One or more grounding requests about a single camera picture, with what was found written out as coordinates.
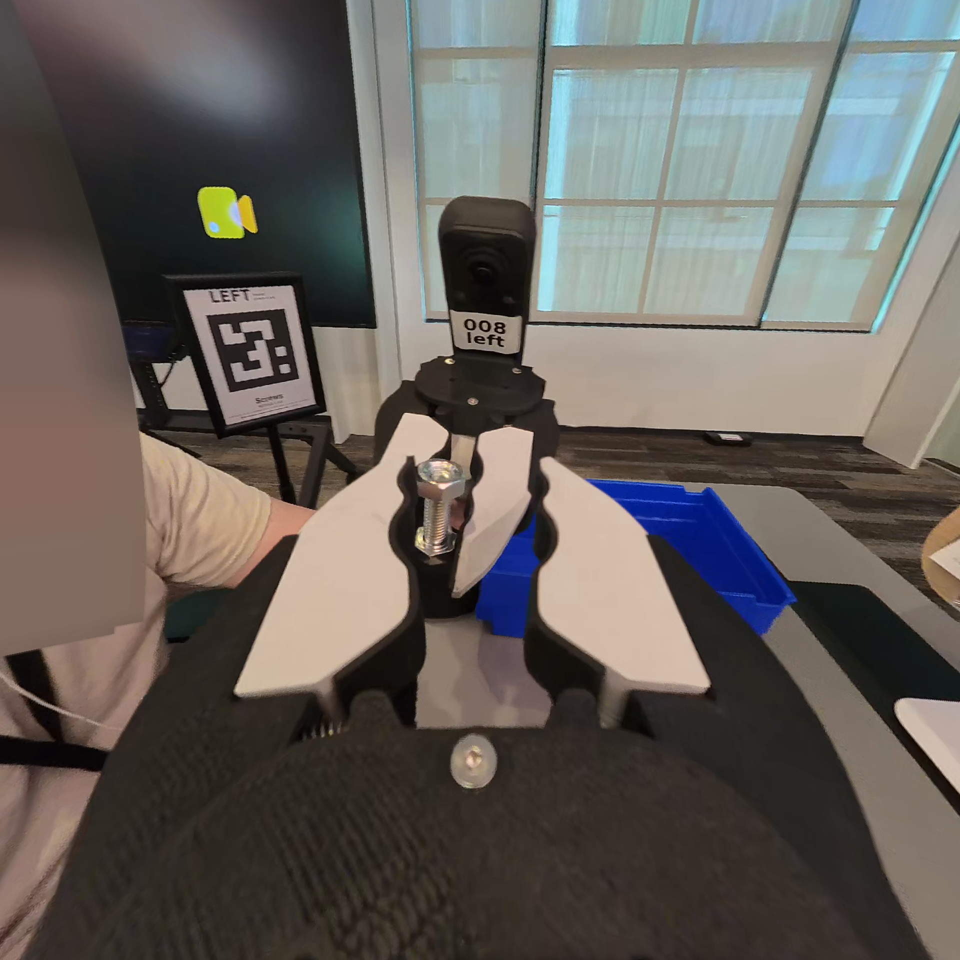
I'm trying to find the black metal cart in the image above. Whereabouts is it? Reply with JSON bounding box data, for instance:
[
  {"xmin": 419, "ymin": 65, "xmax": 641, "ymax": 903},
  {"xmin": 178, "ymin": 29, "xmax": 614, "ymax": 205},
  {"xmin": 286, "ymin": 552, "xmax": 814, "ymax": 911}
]
[{"xmin": 123, "ymin": 360, "xmax": 361, "ymax": 511}]

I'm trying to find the thin white cable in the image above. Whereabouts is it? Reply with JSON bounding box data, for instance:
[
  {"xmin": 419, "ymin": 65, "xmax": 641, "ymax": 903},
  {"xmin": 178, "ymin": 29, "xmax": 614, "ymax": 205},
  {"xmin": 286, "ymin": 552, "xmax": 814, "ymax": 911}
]
[{"xmin": 0, "ymin": 667, "xmax": 102, "ymax": 732}]

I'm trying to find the dark blue device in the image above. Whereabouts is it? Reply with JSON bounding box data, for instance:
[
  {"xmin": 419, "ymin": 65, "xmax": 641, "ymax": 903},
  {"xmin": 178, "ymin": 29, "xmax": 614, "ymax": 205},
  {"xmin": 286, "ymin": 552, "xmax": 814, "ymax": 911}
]
[{"xmin": 122, "ymin": 321, "xmax": 185, "ymax": 363}]

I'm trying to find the steel hex bolt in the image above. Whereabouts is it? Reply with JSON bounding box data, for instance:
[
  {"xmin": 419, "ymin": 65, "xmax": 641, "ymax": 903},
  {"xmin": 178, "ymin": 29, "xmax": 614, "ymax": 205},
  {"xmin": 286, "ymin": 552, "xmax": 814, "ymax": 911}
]
[{"xmin": 414, "ymin": 459, "xmax": 468, "ymax": 558}]

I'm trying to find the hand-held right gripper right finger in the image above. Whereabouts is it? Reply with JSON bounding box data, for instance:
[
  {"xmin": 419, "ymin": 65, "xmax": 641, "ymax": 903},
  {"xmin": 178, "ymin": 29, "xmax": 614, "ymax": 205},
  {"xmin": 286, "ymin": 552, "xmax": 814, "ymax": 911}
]
[{"xmin": 525, "ymin": 456, "xmax": 713, "ymax": 729}]

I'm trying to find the large paned window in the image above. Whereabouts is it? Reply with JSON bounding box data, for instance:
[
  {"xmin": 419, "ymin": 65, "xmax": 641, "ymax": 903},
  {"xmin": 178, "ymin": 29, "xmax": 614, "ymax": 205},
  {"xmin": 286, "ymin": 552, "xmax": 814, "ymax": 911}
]
[{"xmin": 408, "ymin": 0, "xmax": 960, "ymax": 331}]

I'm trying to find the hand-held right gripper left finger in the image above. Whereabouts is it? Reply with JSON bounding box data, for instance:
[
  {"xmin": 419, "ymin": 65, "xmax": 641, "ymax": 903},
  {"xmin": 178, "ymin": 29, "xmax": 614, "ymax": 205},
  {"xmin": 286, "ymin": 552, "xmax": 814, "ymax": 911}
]
[{"xmin": 233, "ymin": 453, "xmax": 427, "ymax": 732}]

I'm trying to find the person in beige shirt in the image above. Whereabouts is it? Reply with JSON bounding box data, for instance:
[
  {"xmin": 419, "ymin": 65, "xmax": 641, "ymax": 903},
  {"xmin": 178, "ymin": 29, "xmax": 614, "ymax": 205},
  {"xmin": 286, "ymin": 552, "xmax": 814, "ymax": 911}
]
[{"xmin": 0, "ymin": 433, "xmax": 273, "ymax": 960}]

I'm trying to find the black shoulder strap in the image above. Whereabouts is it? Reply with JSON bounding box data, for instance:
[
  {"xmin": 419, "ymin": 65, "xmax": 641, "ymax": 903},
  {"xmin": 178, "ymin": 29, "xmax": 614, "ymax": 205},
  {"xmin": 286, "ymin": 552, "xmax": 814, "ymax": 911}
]
[{"xmin": 0, "ymin": 648, "xmax": 108, "ymax": 771}]

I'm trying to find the large black screen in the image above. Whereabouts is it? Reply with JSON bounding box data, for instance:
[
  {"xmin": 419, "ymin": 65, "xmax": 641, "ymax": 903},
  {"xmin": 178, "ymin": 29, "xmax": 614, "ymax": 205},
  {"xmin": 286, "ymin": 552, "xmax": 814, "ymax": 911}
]
[{"xmin": 15, "ymin": 0, "xmax": 378, "ymax": 331}]

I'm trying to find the black table mat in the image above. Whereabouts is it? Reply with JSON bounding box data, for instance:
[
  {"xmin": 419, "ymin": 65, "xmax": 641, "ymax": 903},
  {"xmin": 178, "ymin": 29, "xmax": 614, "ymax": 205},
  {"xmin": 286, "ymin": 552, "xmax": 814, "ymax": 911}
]
[{"xmin": 787, "ymin": 581, "xmax": 960, "ymax": 725}]

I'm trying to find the wooden sheet holder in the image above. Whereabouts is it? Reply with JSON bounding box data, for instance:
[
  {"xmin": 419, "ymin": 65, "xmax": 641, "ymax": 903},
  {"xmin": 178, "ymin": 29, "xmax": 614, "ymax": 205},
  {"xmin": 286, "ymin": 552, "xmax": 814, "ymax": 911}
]
[{"xmin": 921, "ymin": 506, "xmax": 960, "ymax": 610}]

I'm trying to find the framed marker sign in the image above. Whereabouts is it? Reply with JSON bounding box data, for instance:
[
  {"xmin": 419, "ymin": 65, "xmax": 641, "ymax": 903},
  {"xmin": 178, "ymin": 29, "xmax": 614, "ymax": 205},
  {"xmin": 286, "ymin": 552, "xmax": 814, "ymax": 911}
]
[{"xmin": 163, "ymin": 273, "xmax": 329, "ymax": 440}]

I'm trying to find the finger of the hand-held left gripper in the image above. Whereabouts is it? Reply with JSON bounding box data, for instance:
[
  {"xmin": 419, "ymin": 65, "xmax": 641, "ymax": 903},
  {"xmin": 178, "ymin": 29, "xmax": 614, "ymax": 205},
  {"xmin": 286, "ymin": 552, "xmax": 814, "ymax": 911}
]
[
  {"xmin": 372, "ymin": 411, "xmax": 456, "ymax": 485},
  {"xmin": 448, "ymin": 429, "xmax": 540, "ymax": 599}
]

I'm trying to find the dark office chair seat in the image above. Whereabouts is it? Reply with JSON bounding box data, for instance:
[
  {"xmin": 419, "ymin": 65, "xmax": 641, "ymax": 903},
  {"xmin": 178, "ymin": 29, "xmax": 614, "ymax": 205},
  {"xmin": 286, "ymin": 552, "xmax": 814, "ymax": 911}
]
[{"xmin": 163, "ymin": 588, "xmax": 235, "ymax": 645}]

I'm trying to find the blue parts bin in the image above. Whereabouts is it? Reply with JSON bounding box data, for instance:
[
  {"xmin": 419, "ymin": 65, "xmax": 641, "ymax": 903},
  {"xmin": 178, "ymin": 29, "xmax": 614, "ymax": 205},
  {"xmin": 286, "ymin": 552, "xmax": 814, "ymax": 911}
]
[{"xmin": 474, "ymin": 478, "xmax": 798, "ymax": 639}]

